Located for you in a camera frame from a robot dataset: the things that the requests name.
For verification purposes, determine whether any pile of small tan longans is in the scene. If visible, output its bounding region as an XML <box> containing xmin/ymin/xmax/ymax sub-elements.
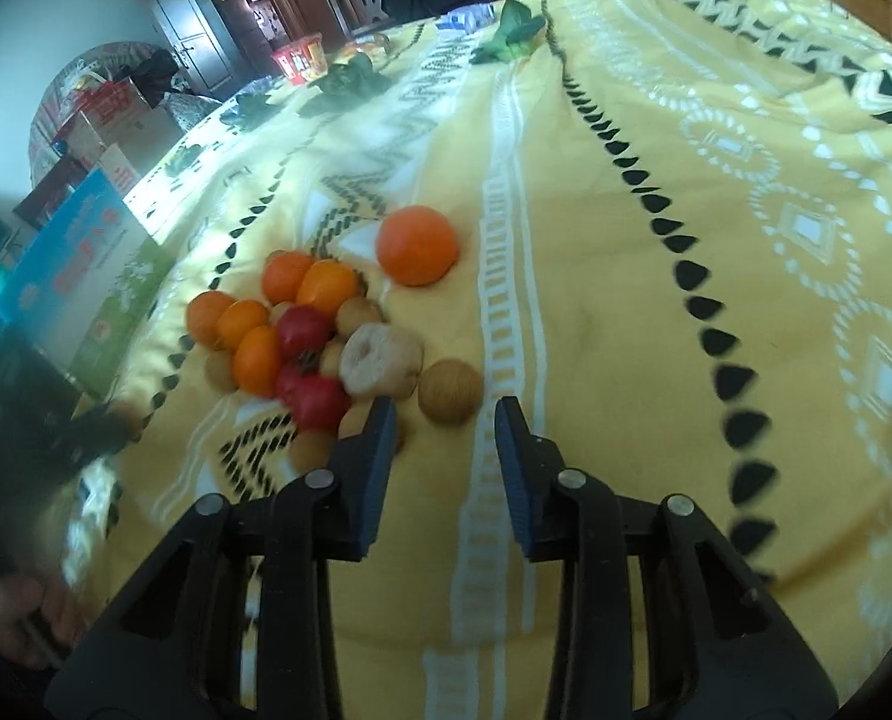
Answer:
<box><xmin>204</xmin><ymin>297</ymin><xmax>387</xmax><ymax>470</ymax></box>

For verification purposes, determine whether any blue and green carton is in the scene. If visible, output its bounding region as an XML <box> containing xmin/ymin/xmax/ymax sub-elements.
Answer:
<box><xmin>0</xmin><ymin>167</ymin><xmax>178</xmax><ymax>400</ymax></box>

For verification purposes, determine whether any red apple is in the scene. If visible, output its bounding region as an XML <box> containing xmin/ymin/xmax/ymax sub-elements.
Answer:
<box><xmin>276</xmin><ymin>305</ymin><xmax>336</xmax><ymax>359</ymax></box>

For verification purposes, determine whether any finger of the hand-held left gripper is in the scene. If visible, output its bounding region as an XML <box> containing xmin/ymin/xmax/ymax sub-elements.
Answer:
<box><xmin>74</xmin><ymin>401</ymin><xmax>147</xmax><ymax>466</ymax></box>

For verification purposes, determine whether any small orange tangerine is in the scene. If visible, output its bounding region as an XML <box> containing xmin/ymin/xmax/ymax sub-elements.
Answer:
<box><xmin>261</xmin><ymin>250</ymin><xmax>316</xmax><ymax>305</ymax></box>
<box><xmin>185</xmin><ymin>291</ymin><xmax>237</xmax><ymax>342</ymax></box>
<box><xmin>215</xmin><ymin>300</ymin><xmax>271</xmax><ymax>351</ymax></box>
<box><xmin>233</xmin><ymin>325</ymin><xmax>283</xmax><ymax>398</ymax></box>
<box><xmin>296</xmin><ymin>259</ymin><xmax>363</xmax><ymax>320</ymax></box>

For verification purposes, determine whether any red snack box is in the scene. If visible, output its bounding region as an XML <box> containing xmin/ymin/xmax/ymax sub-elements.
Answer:
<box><xmin>270</xmin><ymin>31</ymin><xmax>327</xmax><ymax>83</ymax></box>

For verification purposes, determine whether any yellow patterned blanket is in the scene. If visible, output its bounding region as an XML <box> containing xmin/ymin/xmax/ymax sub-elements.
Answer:
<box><xmin>63</xmin><ymin>0</ymin><xmax>892</xmax><ymax>720</ymax></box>

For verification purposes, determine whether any red tomato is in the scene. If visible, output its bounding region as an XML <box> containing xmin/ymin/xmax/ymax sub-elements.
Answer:
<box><xmin>275</xmin><ymin>360</ymin><xmax>353</xmax><ymax>432</ymax></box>

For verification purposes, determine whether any black bag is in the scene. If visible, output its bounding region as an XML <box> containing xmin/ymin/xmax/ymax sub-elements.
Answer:
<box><xmin>116</xmin><ymin>49</ymin><xmax>181</xmax><ymax>102</ymax></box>

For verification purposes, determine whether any green leafy vegetable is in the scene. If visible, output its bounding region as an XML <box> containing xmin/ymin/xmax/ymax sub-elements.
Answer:
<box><xmin>300</xmin><ymin>52</ymin><xmax>394</xmax><ymax>117</ymax></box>
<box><xmin>221</xmin><ymin>90</ymin><xmax>282</xmax><ymax>136</ymax></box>
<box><xmin>472</xmin><ymin>0</ymin><xmax>548</xmax><ymax>65</ymax></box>

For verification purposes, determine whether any large round orange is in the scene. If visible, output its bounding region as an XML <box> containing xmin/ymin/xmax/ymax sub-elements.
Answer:
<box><xmin>376</xmin><ymin>205</ymin><xmax>460</xmax><ymax>287</ymax></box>

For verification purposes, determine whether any person's left hand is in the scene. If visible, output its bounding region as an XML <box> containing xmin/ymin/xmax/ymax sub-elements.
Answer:
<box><xmin>0</xmin><ymin>561</ymin><xmax>93</xmax><ymax>672</ymax></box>

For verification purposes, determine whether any brown round fruit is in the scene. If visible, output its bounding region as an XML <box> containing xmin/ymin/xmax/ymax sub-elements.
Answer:
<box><xmin>417</xmin><ymin>360</ymin><xmax>484</xmax><ymax>425</ymax></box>

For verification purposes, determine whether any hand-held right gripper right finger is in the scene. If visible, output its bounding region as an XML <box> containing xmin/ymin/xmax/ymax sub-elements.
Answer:
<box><xmin>493</xmin><ymin>395</ymin><xmax>841</xmax><ymax>720</ymax></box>

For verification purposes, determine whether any cardboard box with red print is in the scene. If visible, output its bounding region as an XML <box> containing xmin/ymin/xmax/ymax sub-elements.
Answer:
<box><xmin>56</xmin><ymin>79</ymin><xmax>184</xmax><ymax>181</ymax></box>

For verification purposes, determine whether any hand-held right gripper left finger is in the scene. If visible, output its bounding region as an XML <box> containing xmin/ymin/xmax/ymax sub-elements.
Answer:
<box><xmin>43</xmin><ymin>395</ymin><xmax>400</xmax><ymax>720</ymax></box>

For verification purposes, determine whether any plastic water bottle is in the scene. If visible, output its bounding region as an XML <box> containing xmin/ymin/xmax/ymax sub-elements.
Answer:
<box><xmin>446</xmin><ymin>6</ymin><xmax>503</xmax><ymax>29</ymax></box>

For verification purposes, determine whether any tan dimpled round fruit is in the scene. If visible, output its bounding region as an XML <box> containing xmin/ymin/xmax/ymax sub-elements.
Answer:
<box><xmin>339</xmin><ymin>322</ymin><xmax>424</xmax><ymax>398</ymax></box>

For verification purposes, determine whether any dark wooden door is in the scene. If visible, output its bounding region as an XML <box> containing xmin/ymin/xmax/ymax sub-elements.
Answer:
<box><xmin>113</xmin><ymin>0</ymin><xmax>244</xmax><ymax>100</ymax></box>

